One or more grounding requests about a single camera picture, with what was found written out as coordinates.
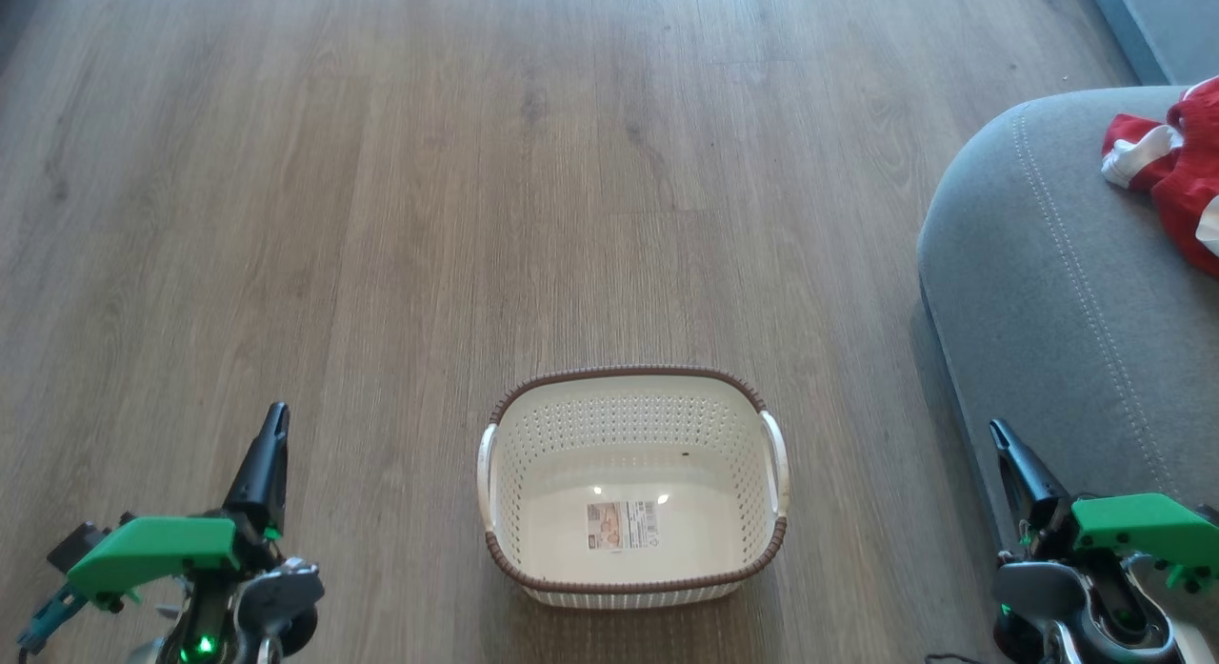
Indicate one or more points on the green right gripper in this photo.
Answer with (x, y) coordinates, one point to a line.
(1143, 526)

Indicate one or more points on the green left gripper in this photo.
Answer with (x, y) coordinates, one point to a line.
(152, 550)

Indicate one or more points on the red cloth garment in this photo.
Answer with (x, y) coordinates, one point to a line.
(1190, 178)

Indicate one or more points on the white cloth garment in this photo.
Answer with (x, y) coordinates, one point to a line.
(1138, 154)

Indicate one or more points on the grey fabric sofa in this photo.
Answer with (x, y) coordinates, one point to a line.
(1076, 292)

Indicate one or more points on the cream perforated laundry basket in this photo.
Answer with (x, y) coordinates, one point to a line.
(571, 435)

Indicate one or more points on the paper sticker label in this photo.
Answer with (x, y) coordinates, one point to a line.
(621, 526)

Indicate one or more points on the blue grey furniture panel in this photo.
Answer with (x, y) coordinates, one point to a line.
(1162, 21)

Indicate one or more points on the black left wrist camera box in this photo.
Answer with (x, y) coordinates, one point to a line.
(78, 543)

